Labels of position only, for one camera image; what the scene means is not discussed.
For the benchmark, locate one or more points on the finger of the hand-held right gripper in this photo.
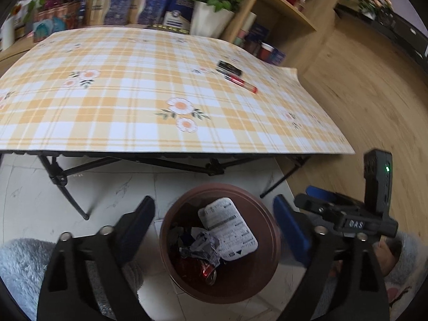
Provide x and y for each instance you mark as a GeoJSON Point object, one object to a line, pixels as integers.
{"type": "Point", "coordinates": [321, 192]}
{"type": "Point", "coordinates": [314, 207]}

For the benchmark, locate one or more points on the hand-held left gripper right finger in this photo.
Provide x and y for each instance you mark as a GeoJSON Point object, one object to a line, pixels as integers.
{"type": "Point", "coordinates": [291, 230]}

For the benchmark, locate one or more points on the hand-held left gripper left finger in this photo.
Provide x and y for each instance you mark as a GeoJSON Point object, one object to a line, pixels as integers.
{"type": "Point", "coordinates": [137, 230]}

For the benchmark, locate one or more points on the white printed pouch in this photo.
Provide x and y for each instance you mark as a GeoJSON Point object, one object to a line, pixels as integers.
{"type": "Point", "coordinates": [227, 227]}

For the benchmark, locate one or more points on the silver foil wrapper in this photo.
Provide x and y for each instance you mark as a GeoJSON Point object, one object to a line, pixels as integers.
{"type": "Point", "coordinates": [200, 244]}

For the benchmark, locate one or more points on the brown plastic bin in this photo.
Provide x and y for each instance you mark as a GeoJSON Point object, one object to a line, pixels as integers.
{"type": "Point", "coordinates": [240, 274]}

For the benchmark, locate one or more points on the glossy red wrapper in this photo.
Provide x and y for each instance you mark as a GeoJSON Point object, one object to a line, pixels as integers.
{"type": "Point", "coordinates": [205, 269]}

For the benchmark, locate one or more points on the red tube packet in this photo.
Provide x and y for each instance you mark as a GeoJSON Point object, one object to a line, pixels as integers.
{"type": "Point", "coordinates": [240, 84]}

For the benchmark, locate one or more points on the black packet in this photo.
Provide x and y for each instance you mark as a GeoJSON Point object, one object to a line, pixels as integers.
{"type": "Point", "coordinates": [229, 67]}

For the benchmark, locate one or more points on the person's right forearm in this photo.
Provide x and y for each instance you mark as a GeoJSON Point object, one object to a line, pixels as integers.
{"type": "Point", "coordinates": [411, 257]}

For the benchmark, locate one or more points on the plaid floral tablecloth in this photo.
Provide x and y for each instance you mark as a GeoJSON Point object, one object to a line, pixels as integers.
{"type": "Point", "coordinates": [133, 123]}

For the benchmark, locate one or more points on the grey fluffy rug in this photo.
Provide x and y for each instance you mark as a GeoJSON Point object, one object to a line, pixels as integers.
{"type": "Point", "coordinates": [23, 264]}

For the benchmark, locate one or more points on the small purple blue box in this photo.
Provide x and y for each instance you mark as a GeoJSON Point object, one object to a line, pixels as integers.
{"type": "Point", "coordinates": [279, 57]}

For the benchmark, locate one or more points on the red paper cup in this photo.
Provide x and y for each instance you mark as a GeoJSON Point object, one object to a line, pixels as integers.
{"type": "Point", "coordinates": [266, 52]}

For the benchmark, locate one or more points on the black low cabinet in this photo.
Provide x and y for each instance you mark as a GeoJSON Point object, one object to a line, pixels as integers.
{"type": "Point", "coordinates": [401, 36]}

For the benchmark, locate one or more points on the brown cup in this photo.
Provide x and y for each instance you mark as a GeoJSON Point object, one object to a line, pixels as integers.
{"type": "Point", "coordinates": [254, 49]}

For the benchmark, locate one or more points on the blue picture box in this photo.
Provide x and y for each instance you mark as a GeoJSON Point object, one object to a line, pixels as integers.
{"type": "Point", "coordinates": [259, 33]}

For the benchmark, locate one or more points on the wooden bookshelf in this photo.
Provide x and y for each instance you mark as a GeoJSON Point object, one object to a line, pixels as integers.
{"type": "Point", "coordinates": [301, 16]}

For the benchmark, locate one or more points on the stack of pastel paper cups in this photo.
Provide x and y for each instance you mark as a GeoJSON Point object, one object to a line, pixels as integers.
{"type": "Point", "coordinates": [244, 30]}

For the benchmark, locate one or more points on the pink rose plant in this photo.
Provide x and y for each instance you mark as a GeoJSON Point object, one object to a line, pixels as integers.
{"type": "Point", "coordinates": [373, 3]}

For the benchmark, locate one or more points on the glass perfume bottle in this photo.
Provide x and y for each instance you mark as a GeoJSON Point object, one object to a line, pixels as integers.
{"type": "Point", "coordinates": [301, 4]}

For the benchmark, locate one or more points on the red rose plant white pot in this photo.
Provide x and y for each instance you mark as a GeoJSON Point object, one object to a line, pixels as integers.
{"type": "Point", "coordinates": [207, 23]}

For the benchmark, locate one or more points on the gold scalloped tray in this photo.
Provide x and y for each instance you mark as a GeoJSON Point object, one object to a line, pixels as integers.
{"type": "Point", "coordinates": [169, 29]}

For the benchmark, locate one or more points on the blue white label box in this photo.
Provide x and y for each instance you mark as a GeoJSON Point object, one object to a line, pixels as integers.
{"type": "Point", "coordinates": [177, 18]}

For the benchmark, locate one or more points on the wooden sideboard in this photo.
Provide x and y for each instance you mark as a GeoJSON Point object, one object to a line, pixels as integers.
{"type": "Point", "coordinates": [13, 53]}

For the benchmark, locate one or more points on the gold blue gift box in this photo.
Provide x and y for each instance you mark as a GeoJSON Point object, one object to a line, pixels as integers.
{"type": "Point", "coordinates": [107, 10]}
{"type": "Point", "coordinates": [148, 10]}

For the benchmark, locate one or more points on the patterned flower planter box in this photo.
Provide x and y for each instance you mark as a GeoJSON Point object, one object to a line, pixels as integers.
{"type": "Point", "coordinates": [57, 23]}

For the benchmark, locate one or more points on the white vase with orange flowers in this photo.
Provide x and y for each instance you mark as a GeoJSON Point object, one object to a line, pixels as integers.
{"type": "Point", "coordinates": [7, 33]}

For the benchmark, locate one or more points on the black folding table frame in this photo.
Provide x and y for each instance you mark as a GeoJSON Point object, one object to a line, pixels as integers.
{"type": "Point", "coordinates": [133, 162]}

